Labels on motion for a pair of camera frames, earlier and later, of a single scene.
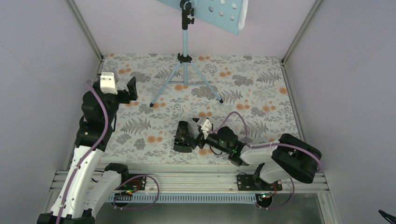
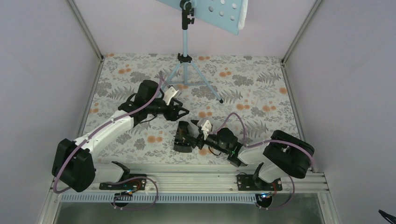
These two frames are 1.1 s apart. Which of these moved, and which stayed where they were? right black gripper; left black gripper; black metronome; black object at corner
Moved: left black gripper
Stayed: right black gripper; black metronome; black object at corner
